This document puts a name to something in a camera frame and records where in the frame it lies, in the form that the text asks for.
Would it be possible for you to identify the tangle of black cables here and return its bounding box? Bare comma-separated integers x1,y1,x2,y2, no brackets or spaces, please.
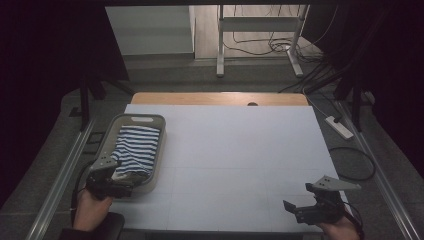
222,4,334,63

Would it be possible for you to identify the beige plastic basket grey rim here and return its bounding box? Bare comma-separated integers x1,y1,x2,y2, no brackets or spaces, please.
94,113,167,198

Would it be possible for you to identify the white cabinet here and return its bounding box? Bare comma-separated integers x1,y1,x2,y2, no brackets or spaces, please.
105,5,195,56

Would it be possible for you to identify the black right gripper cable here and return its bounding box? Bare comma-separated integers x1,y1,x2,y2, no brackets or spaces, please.
343,200,365,240

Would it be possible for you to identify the metal floor rail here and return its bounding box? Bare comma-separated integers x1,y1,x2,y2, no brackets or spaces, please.
25,118,97,240
336,99,424,240

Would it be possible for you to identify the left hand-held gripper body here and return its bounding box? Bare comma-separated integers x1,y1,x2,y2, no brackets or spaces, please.
85,154,123,202

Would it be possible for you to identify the white power strip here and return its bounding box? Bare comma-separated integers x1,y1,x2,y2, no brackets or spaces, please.
324,115,355,140

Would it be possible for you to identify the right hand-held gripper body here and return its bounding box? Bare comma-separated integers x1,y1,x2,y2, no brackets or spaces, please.
294,175,362,225

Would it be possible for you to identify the white desk frame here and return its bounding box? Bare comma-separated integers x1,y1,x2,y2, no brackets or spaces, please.
215,4,311,79

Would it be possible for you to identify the person's right hand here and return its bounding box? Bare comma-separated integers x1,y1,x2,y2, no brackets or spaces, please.
317,216,362,240

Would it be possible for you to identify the person's left hand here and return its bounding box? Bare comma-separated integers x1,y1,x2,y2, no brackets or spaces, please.
73,188,113,232

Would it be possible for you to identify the black metal stand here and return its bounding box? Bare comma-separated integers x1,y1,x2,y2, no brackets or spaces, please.
304,58,365,133
79,73,135,132

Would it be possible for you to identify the blue white striped garment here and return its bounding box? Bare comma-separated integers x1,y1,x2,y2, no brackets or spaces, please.
110,125,162,186

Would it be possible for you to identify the white table cover sheet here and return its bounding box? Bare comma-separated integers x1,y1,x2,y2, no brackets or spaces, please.
109,103,351,233

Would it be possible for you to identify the white power strip cable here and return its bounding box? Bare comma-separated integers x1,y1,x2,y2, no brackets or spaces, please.
301,87,330,118

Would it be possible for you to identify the black looped floor cable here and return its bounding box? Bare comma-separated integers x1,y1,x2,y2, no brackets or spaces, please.
328,146,377,183

